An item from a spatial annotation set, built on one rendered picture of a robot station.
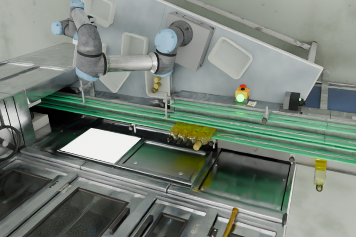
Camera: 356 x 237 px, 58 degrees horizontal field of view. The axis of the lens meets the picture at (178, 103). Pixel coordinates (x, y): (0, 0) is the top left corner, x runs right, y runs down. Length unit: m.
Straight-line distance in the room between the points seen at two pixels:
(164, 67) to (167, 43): 0.14
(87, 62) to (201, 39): 0.67
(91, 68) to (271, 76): 1.00
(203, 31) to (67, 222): 1.20
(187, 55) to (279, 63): 0.53
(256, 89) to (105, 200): 1.05
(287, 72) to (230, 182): 0.69
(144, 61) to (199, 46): 0.35
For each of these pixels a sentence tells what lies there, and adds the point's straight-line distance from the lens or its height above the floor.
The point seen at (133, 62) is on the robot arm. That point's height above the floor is 1.20.
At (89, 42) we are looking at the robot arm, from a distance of 1.55.
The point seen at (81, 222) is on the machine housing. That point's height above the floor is 1.71.
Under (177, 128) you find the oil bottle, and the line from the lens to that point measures 1.90.
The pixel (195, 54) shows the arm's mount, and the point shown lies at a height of 0.85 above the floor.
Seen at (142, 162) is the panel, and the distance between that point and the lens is 1.89.
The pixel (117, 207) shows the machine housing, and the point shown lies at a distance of 1.68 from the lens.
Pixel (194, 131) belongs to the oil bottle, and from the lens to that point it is 1.87.
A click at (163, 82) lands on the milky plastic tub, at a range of 2.14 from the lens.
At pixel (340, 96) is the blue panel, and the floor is 0.46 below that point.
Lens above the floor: 2.56
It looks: 57 degrees down
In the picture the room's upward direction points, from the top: 133 degrees counter-clockwise
